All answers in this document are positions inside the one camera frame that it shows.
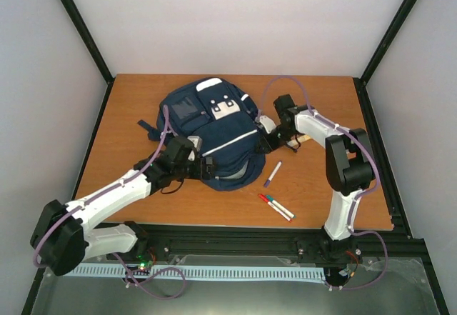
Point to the light blue slotted cable duct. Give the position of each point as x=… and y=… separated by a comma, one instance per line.
x=202, y=273

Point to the green cap whiteboard marker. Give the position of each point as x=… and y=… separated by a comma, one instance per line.
x=281, y=207

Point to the navy blue backpack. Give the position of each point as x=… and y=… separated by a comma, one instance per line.
x=223, y=116

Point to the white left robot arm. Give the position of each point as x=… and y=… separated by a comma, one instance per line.
x=107, y=200

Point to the purple cap whiteboard marker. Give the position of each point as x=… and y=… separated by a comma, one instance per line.
x=272, y=174

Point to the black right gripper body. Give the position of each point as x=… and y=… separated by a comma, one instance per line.
x=279, y=140

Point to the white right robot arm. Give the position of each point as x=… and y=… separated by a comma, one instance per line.
x=350, y=167

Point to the black aluminium frame rail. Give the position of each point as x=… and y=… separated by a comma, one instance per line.
x=165, y=242

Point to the yellow highlighter pen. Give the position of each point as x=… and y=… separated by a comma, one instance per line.
x=298, y=141

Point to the red cap whiteboard marker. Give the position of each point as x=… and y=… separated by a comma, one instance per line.
x=275, y=208

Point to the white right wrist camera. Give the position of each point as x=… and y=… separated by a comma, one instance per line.
x=266, y=124

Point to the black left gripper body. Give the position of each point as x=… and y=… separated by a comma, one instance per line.
x=181, y=172

